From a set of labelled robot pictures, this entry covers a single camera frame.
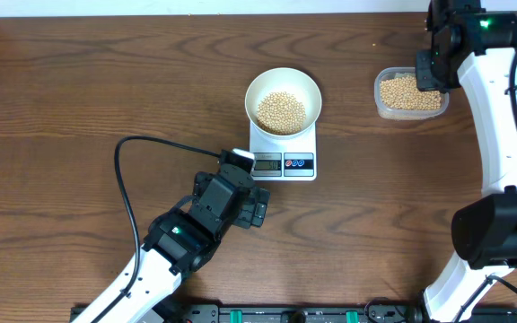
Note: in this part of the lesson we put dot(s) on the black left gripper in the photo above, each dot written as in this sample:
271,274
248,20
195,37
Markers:
252,209

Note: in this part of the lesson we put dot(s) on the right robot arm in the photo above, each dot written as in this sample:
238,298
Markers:
476,51

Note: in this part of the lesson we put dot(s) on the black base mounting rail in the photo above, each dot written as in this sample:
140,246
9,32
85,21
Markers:
207,313

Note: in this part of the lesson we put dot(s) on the clear plastic food container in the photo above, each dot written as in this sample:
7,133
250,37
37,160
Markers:
400,114

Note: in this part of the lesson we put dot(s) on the white digital kitchen scale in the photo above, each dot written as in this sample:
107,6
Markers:
284,158

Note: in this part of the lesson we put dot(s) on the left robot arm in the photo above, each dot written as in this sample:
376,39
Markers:
180,242

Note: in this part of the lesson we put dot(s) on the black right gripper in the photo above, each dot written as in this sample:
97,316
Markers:
424,77

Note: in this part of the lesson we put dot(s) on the white round bowl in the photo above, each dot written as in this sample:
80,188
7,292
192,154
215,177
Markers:
283,102

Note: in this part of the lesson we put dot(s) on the pile of dried soybeans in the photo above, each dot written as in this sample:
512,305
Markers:
402,93

